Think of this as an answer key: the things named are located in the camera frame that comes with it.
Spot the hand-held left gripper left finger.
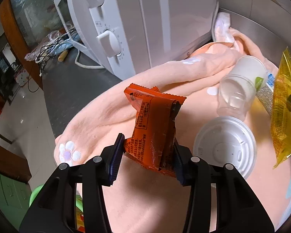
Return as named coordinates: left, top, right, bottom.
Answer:
left=19, top=133, right=125, bottom=233

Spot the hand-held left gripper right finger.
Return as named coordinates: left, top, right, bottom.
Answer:
left=173, top=141, right=274, bottom=233

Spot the yellow snack packet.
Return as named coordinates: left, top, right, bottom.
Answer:
left=270, top=47, right=291, bottom=170

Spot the white blue milk carton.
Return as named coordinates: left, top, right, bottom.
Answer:
left=256, top=69, right=278, bottom=114

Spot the white plastic cup lid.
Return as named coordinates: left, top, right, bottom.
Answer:
left=193, top=116, right=257, bottom=177

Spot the orange snack packet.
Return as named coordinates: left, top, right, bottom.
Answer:
left=124, top=83, right=187, bottom=176

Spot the green plastic mesh basket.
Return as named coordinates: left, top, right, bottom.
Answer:
left=29, top=184, right=85, bottom=233

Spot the peach flower print blanket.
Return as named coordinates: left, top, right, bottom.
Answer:
left=54, top=27, right=291, bottom=233

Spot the white cloth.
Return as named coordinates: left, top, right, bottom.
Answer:
left=213, top=12, right=236, bottom=45

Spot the green base cabinet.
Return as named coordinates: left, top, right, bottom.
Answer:
left=0, top=169, right=32, bottom=214

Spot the short wooden stick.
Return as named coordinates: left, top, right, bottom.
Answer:
left=58, top=49, right=69, bottom=62

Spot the polka dot box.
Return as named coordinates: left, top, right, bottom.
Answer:
left=16, top=68, right=29, bottom=86

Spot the blue cloth item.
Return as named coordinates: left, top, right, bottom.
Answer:
left=55, top=36, right=81, bottom=54

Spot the clear plastic bag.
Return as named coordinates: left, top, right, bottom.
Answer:
left=24, top=21, right=80, bottom=61

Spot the white countertop oven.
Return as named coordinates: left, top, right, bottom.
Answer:
left=54, top=0, right=220, bottom=81

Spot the wooden framed glass partition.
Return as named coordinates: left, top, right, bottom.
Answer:
left=0, top=0, right=71, bottom=90

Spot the white power cable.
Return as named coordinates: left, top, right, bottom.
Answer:
left=75, top=51, right=107, bottom=69

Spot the thin black cable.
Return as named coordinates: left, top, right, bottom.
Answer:
left=27, top=29, right=78, bottom=91

